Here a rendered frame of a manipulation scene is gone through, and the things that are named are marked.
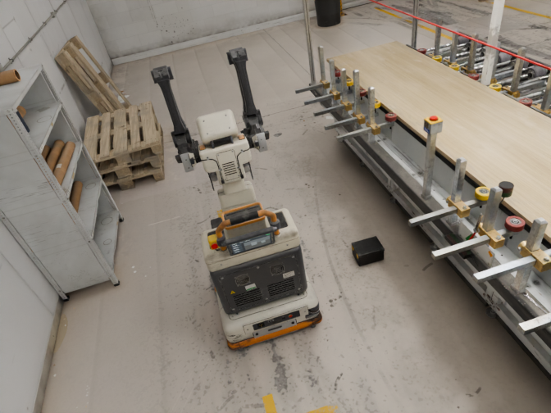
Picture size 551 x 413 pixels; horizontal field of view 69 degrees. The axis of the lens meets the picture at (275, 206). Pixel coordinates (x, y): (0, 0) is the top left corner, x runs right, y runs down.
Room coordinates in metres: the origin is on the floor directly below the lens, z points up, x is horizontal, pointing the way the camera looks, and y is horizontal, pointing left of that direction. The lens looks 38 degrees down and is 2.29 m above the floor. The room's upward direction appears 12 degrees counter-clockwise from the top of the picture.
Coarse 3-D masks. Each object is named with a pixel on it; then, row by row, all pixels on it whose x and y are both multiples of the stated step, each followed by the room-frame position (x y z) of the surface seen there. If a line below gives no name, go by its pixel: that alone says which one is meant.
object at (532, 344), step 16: (352, 96) 3.39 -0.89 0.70; (384, 112) 2.78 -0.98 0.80; (336, 128) 3.87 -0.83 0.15; (400, 128) 2.52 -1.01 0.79; (352, 144) 3.45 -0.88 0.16; (400, 144) 2.51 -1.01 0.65; (416, 144) 2.31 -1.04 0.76; (368, 160) 3.11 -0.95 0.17; (416, 160) 2.29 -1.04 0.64; (448, 160) 1.96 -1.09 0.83; (384, 176) 2.81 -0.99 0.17; (448, 176) 1.93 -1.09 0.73; (400, 192) 2.55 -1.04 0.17; (448, 192) 1.91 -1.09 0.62; (464, 192) 1.77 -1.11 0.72; (400, 208) 2.52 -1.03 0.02; (416, 208) 2.31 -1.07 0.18; (480, 208) 1.62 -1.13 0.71; (496, 224) 1.49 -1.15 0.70; (432, 240) 2.07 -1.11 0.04; (512, 240) 1.36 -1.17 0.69; (544, 240) 1.20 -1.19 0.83; (448, 256) 1.82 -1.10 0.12; (464, 272) 1.65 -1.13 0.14; (544, 272) 1.15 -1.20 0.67; (480, 288) 1.49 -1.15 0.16; (496, 304) 1.35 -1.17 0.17; (512, 320) 1.23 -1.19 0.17; (512, 336) 1.21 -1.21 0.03; (528, 336) 1.12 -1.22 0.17; (528, 352) 1.09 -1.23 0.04; (544, 352) 1.01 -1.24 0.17; (544, 368) 0.98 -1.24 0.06
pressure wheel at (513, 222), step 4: (508, 216) 1.32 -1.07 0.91; (512, 216) 1.32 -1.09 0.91; (516, 216) 1.31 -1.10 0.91; (508, 220) 1.30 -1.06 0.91; (512, 220) 1.29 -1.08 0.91; (516, 220) 1.28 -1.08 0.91; (520, 220) 1.28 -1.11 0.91; (524, 220) 1.28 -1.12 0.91; (504, 224) 1.30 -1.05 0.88; (508, 224) 1.28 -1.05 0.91; (512, 224) 1.27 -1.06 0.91; (516, 224) 1.27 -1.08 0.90; (520, 224) 1.26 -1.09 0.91; (524, 224) 1.26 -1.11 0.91; (508, 228) 1.27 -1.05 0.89; (512, 228) 1.26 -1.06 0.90; (516, 228) 1.25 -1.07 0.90; (520, 228) 1.25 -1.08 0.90
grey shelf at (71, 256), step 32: (0, 96) 2.60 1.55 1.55; (32, 96) 3.18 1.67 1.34; (0, 128) 2.31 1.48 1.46; (32, 128) 2.74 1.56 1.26; (64, 128) 3.19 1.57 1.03; (0, 160) 2.29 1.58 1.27; (32, 160) 2.31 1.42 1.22; (0, 192) 2.28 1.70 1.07; (32, 192) 2.30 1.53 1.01; (64, 192) 2.35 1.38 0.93; (96, 192) 2.96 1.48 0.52; (32, 224) 2.28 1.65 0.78; (64, 224) 2.31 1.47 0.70; (96, 224) 3.03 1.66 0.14; (32, 256) 2.26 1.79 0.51; (64, 256) 2.29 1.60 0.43; (96, 256) 2.32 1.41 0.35; (64, 288) 2.27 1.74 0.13
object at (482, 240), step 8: (504, 232) 1.27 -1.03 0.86; (512, 232) 1.27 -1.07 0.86; (472, 240) 1.26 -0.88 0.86; (480, 240) 1.25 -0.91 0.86; (488, 240) 1.25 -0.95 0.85; (448, 248) 1.25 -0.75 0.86; (456, 248) 1.24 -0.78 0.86; (464, 248) 1.24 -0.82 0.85; (432, 256) 1.24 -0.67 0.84; (440, 256) 1.22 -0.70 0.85
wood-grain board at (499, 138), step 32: (352, 64) 3.64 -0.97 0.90; (384, 64) 3.48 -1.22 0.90; (416, 64) 3.34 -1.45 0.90; (384, 96) 2.85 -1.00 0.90; (416, 96) 2.74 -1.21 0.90; (448, 96) 2.64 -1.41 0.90; (480, 96) 2.54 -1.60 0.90; (416, 128) 2.29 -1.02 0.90; (448, 128) 2.21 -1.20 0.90; (480, 128) 2.13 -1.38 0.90; (512, 128) 2.06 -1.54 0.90; (544, 128) 1.99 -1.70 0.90; (480, 160) 1.81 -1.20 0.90; (512, 160) 1.75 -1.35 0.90; (544, 160) 1.69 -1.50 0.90; (512, 192) 1.49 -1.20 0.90; (544, 192) 1.44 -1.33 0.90
